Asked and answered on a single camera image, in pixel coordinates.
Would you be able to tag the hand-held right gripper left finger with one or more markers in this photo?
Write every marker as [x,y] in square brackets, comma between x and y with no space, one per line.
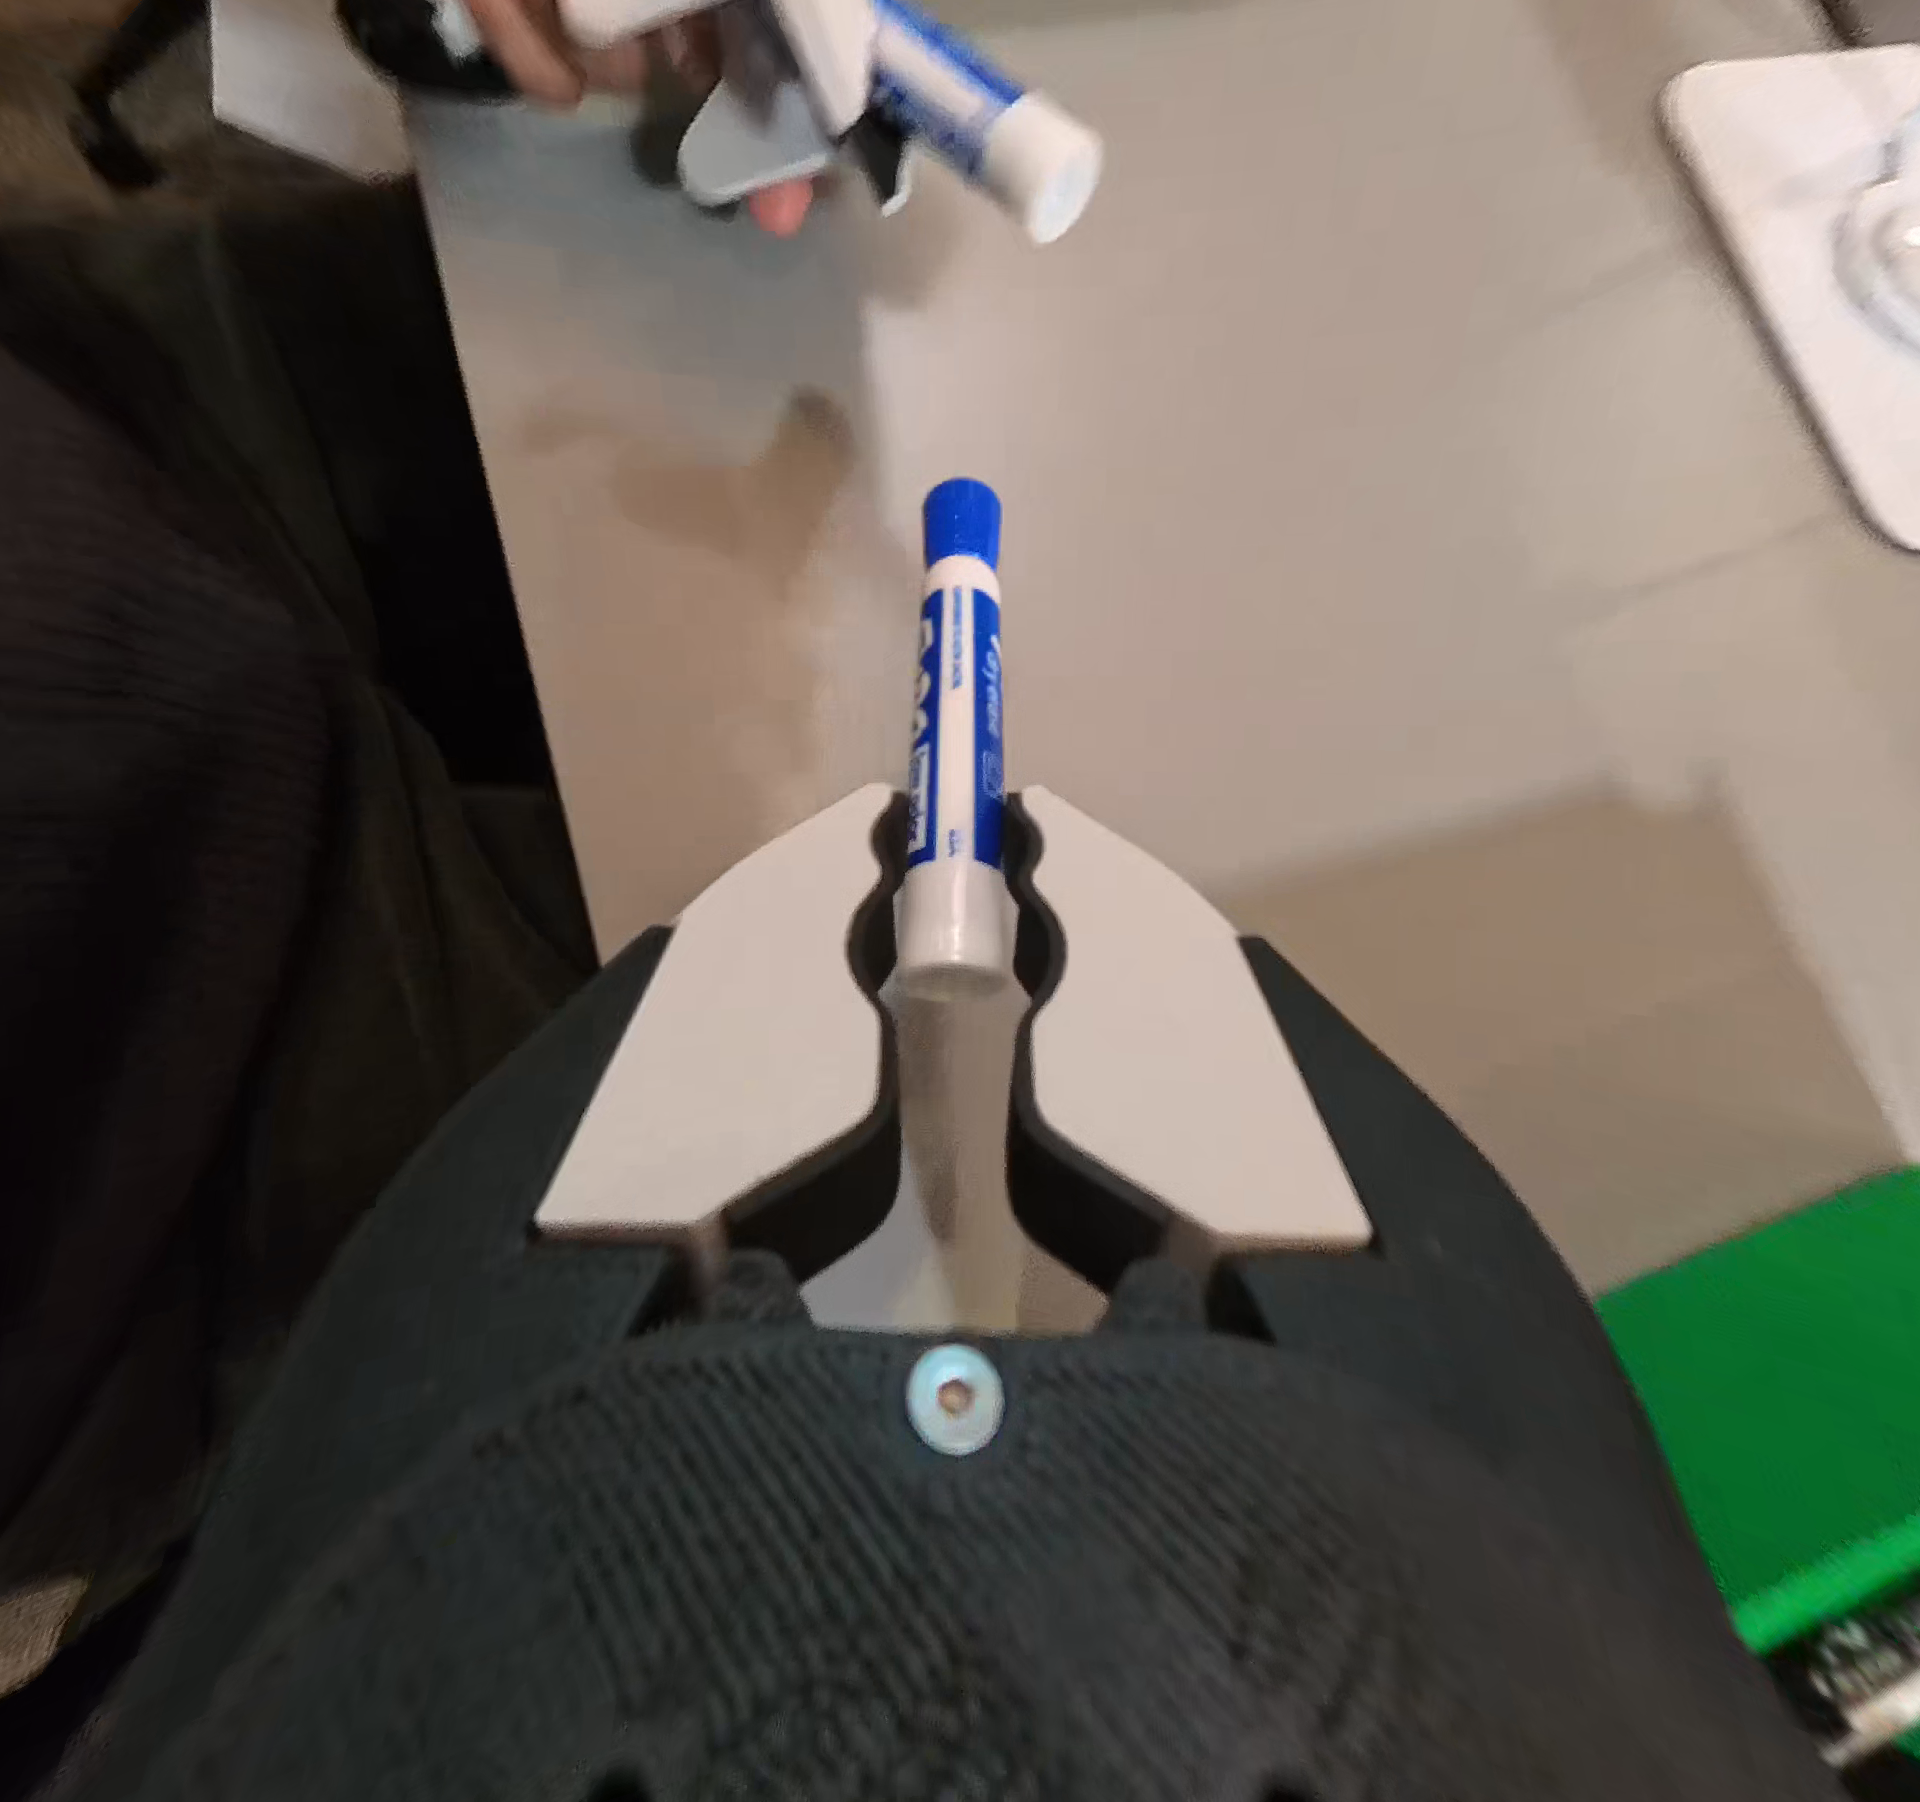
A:
[707,1081]

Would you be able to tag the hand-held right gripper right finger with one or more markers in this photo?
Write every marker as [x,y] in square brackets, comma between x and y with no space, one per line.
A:
[1200,1081]

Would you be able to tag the blue dry erase marker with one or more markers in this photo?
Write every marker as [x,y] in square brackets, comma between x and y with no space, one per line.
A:
[953,782]
[990,123]

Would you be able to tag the green plastic bin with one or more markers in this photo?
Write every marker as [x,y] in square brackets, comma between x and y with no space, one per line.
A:
[1771,1381]

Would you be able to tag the black dry erase marker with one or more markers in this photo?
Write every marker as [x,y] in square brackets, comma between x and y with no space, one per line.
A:
[1870,1683]

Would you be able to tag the white desk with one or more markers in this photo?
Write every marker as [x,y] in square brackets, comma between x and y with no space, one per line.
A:
[1350,556]

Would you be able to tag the black chair base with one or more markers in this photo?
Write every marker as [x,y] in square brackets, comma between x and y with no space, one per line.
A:
[135,47]

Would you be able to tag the white lamp stand base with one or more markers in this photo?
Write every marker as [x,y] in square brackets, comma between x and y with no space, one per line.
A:
[1771,257]

